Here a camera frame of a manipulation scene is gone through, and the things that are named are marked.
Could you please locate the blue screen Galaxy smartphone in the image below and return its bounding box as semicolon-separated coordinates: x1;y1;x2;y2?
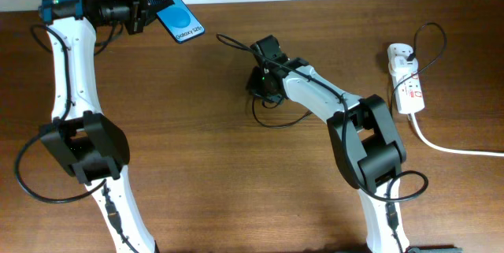
157;0;206;44

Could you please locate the black USB charging cable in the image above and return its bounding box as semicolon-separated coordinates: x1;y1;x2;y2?
251;22;447;129

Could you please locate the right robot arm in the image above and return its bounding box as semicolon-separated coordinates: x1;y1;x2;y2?
246;35;410;252

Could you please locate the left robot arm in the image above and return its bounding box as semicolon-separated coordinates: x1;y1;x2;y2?
39;0;173;252

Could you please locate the white USB charger plug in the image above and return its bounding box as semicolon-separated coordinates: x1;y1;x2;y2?
388;56;418;76

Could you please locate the white power strip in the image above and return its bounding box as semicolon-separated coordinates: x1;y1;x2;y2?
387;43;424;114

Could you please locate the black right camera cable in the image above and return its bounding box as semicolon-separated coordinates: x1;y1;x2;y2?
215;32;429;253

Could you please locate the black camera cable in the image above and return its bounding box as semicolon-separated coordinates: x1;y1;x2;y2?
13;0;139;253
215;32;429;253

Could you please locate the black left camera cable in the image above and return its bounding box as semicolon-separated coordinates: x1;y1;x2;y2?
13;0;139;253

